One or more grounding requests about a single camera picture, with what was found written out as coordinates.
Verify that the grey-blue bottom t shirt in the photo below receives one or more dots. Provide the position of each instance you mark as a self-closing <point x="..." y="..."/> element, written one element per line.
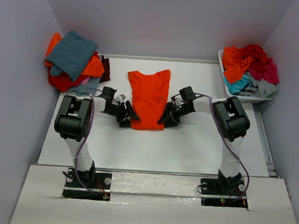
<point x="85" y="89"/>

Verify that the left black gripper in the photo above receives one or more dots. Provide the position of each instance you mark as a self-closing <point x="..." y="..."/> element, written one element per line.
<point x="128" y="111"/>

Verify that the magenta crumpled t shirt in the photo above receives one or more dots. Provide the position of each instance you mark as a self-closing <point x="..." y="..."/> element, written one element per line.
<point x="269" y="75"/>

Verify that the pink folded t shirt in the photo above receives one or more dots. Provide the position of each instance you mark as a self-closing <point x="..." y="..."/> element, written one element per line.
<point x="85" y="81"/>

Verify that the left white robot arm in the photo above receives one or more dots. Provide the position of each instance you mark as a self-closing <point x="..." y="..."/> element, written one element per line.
<point x="74" y="122"/>

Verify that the cyan crumpled t shirt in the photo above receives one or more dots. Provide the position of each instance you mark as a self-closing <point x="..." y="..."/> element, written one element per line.
<point x="238" y="86"/>

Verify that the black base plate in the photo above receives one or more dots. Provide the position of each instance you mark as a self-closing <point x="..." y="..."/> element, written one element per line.
<point x="98" y="190"/>
<point x="213" y="196"/>

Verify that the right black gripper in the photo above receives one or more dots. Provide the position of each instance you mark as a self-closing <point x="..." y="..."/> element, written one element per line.
<point x="174" y="121"/>

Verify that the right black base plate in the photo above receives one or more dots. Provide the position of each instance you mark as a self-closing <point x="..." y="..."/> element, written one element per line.
<point x="213" y="196"/>

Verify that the teal folded t shirt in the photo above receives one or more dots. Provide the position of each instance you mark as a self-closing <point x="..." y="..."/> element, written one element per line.
<point x="71" y="55"/>

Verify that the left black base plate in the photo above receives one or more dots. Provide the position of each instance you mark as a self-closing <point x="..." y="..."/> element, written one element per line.
<point x="98" y="190"/>

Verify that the red crumpled t shirt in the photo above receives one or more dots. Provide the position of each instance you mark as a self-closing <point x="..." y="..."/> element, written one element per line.
<point x="260" y="59"/>

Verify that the grey crumpled t shirt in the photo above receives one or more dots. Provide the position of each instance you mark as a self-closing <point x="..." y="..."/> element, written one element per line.
<point x="261" y="89"/>

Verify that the red folded t shirt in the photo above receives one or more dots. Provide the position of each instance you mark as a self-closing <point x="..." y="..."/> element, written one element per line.
<point x="63" y="81"/>

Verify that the dark maroon t shirt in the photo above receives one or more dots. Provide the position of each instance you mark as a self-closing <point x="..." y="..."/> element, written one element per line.
<point x="106" y="65"/>

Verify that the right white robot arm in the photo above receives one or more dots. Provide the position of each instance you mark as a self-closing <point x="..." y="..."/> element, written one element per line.
<point x="232" y="124"/>

